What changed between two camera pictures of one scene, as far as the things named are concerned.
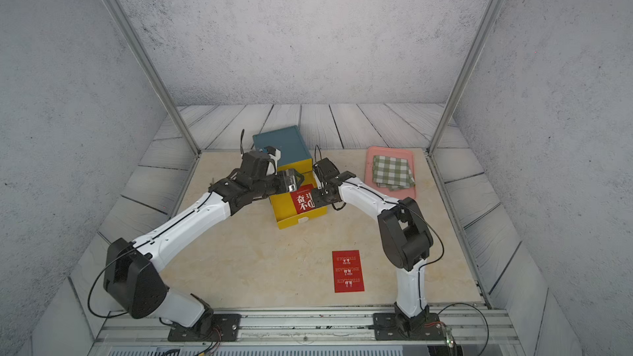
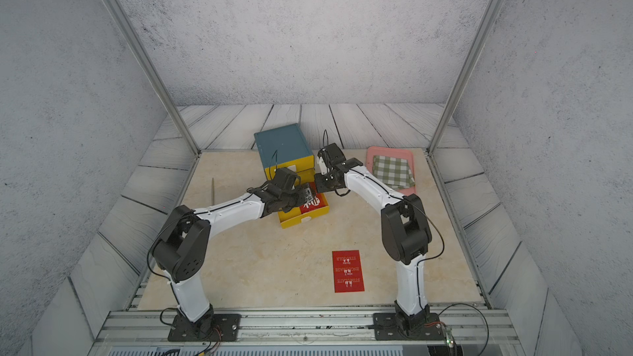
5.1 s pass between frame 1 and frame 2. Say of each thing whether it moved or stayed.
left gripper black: moved
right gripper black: moved
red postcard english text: stayed
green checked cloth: stayed
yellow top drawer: stayed
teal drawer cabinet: stayed
